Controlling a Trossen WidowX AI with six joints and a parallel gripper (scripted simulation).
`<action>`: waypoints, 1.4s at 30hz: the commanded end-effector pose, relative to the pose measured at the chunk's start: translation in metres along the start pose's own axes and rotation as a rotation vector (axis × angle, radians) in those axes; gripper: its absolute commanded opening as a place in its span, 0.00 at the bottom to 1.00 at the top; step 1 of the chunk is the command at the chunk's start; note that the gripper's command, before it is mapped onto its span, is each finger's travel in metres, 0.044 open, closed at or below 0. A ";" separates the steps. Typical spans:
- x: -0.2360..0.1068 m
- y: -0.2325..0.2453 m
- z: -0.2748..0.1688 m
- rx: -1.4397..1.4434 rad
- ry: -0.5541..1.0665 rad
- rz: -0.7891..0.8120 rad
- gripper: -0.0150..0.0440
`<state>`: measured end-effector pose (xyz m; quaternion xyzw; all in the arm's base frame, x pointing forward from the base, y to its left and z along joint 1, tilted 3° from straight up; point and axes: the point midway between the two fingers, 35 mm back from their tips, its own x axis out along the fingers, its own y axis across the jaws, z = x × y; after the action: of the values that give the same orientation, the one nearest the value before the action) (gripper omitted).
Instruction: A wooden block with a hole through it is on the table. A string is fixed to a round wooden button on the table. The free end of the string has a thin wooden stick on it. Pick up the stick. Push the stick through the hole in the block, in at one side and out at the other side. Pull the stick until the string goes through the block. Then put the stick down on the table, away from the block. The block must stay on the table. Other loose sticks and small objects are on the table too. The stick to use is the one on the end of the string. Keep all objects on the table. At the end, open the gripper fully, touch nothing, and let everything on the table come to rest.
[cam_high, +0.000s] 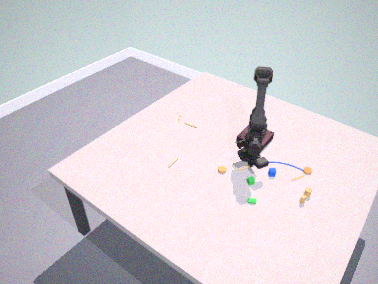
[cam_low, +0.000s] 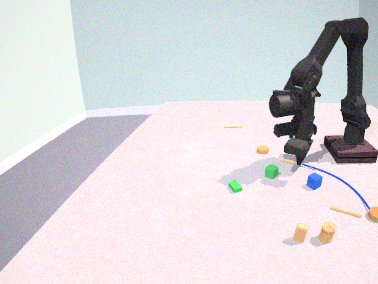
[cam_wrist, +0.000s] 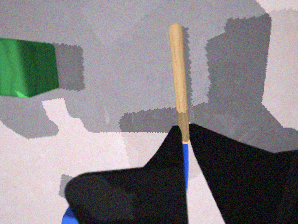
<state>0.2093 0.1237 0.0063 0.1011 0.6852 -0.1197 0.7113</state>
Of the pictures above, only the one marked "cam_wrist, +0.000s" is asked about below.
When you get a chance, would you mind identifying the green block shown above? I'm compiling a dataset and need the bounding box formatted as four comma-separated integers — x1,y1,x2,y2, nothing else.
0,38,59,98

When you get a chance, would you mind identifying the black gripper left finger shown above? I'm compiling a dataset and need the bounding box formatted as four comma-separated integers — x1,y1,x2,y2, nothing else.
64,125,189,224

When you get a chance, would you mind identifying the blue string with wooden stick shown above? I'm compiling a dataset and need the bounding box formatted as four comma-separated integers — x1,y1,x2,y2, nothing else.
169,22,190,189

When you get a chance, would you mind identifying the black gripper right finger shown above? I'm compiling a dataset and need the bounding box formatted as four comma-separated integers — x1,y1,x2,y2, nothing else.
189,123,298,224

